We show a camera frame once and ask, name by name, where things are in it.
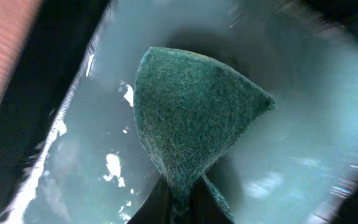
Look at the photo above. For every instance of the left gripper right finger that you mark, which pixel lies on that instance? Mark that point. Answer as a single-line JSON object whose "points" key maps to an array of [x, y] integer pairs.
{"points": [[203, 207]]}

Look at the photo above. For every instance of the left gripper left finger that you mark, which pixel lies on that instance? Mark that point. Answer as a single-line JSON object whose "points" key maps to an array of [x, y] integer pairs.
{"points": [[157, 206]]}

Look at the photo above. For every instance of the green yellow sponge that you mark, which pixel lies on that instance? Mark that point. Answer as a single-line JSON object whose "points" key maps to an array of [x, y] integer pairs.
{"points": [[189, 110]]}

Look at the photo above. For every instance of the black rectangular water tray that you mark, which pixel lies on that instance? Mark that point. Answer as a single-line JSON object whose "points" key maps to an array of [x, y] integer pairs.
{"points": [[69, 151]]}

